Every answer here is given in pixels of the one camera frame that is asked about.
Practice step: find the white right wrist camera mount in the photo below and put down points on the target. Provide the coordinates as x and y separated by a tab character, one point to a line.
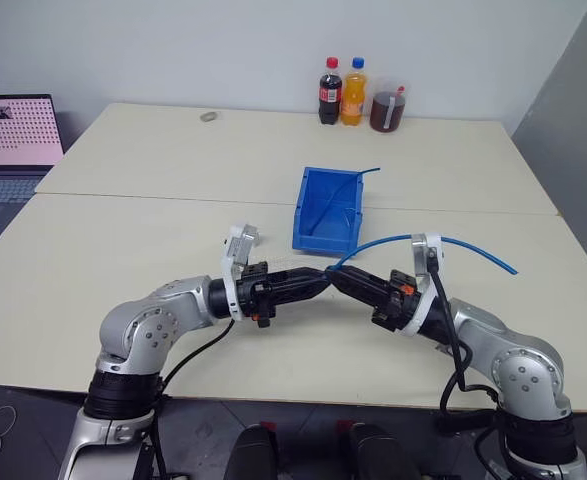
423	250

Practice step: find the clear jug with dark liquid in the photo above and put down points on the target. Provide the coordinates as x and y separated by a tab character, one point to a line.
387	112

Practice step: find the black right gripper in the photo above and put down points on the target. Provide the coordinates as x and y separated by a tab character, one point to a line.
398	302

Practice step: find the cola bottle red cap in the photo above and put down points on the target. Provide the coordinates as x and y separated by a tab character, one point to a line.
329	95

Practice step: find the small grey tape roll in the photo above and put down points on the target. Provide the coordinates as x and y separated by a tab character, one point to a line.
209	117

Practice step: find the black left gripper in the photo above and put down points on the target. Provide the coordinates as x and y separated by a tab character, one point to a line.
258	295

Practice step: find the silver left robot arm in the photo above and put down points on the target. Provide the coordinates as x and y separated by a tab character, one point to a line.
143	320

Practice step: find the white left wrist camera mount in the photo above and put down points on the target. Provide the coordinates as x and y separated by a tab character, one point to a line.
238	245

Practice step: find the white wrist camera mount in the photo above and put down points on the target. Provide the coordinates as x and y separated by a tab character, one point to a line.
238	245
423	250

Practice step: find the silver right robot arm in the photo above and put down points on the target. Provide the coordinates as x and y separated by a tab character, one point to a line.
523	365

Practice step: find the open laptop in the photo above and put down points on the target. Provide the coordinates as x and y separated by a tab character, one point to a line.
13	130

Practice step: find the orange soda bottle blue cap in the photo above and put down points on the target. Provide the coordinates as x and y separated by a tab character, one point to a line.
353	100

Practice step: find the dark rounded shape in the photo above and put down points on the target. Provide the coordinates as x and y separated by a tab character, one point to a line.
378	452
250	452

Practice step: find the blue plastic bin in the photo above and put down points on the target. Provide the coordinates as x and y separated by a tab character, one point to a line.
323	242

